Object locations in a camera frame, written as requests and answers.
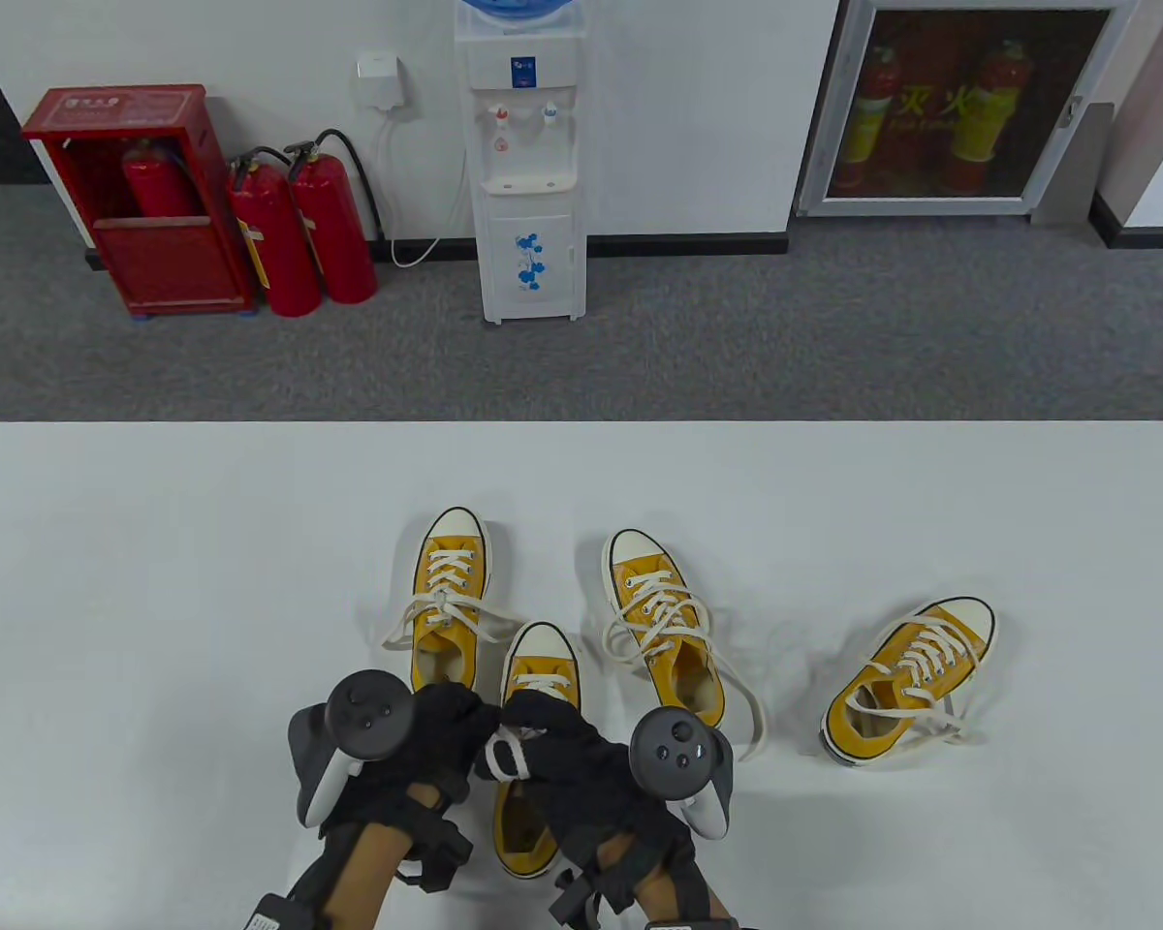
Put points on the person's left forearm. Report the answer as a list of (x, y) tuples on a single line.
[(368, 862)]

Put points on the black battery pack white label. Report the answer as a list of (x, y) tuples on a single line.
[(688, 925), (276, 915)]

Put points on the person's left hand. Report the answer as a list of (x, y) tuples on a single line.
[(436, 736)]

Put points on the person's right forearm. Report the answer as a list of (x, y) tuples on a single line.
[(669, 891)]

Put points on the white wall box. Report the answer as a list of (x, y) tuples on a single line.
[(380, 85)]

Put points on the red yellow fire extinguisher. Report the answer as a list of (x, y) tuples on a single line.
[(989, 107), (872, 116)]

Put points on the white shoe lace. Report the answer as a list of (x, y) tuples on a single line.
[(543, 683), (657, 601), (923, 661), (451, 573)]

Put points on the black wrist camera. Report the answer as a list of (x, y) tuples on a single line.
[(577, 896), (441, 857)]

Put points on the silver framed glass cabinet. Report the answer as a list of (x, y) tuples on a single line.
[(930, 205)]

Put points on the blue water bottle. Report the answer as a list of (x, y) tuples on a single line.
[(514, 10)]

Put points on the white water dispenser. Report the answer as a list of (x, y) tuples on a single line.
[(533, 155)]

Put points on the dark grey hand controller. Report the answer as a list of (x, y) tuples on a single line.
[(368, 717), (678, 751)]

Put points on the red extinguisher cabinet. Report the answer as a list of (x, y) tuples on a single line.
[(165, 262)]

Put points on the person's right hand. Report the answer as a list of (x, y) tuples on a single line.
[(581, 775)]

